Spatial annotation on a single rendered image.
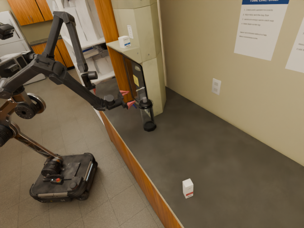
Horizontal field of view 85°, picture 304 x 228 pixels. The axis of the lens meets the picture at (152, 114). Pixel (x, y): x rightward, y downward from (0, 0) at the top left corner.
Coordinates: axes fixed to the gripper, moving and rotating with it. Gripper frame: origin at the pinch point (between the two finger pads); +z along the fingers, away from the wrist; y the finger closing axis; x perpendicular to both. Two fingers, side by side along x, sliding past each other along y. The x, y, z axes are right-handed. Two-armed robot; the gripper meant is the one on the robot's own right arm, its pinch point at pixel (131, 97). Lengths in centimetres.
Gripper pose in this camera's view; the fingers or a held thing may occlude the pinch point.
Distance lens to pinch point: 128.6
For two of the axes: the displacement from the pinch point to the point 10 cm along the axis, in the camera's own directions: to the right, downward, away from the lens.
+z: 8.4, -4.0, 3.7
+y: -5.2, -7.9, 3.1
